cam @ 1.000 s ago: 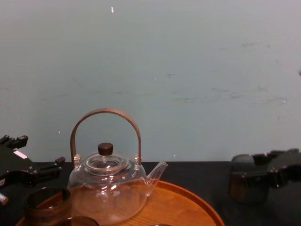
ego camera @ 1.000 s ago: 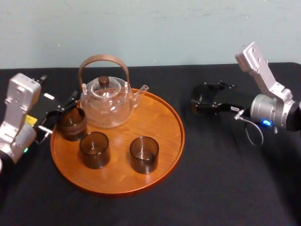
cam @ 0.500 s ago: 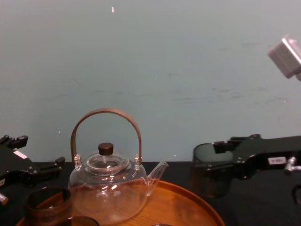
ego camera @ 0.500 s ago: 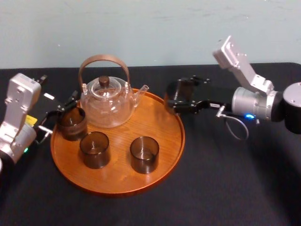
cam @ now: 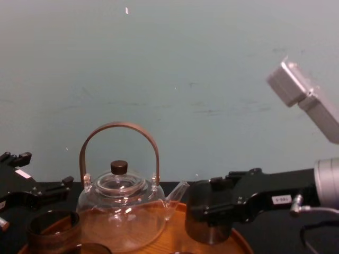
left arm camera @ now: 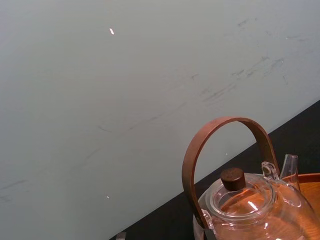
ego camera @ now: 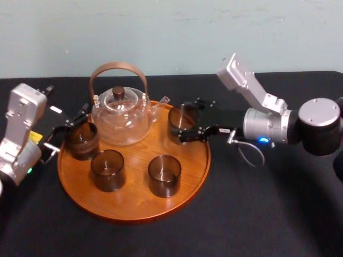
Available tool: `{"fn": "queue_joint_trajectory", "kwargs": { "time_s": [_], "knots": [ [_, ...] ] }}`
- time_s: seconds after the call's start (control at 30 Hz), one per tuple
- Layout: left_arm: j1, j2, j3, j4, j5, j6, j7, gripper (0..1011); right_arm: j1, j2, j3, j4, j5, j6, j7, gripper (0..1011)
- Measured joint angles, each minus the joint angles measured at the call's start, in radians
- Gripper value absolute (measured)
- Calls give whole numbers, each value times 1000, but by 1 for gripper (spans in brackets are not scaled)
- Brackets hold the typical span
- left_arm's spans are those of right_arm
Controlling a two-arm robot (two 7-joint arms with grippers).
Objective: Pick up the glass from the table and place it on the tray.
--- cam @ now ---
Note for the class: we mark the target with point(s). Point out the glass teapot lid dark knob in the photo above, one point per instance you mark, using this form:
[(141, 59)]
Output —
[(118, 167)]

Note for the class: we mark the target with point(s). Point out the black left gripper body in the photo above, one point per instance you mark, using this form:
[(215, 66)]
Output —
[(16, 185)]

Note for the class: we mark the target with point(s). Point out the round wooden tray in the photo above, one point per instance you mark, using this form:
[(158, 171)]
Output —
[(169, 234)]

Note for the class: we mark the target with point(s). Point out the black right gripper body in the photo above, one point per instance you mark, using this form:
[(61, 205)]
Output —
[(275, 190)]

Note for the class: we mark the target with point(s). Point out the black table cloth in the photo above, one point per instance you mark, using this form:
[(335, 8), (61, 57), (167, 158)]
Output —
[(278, 235)]

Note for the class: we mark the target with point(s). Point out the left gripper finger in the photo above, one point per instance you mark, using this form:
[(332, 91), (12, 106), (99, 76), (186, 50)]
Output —
[(55, 189), (18, 159)]

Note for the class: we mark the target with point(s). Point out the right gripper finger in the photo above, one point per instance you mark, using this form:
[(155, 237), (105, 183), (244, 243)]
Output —
[(225, 211), (243, 176)]

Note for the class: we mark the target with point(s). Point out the dark smoked glass cup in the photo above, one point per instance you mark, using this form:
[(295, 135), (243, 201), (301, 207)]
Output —
[(87, 248), (197, 197), (53, 238)]

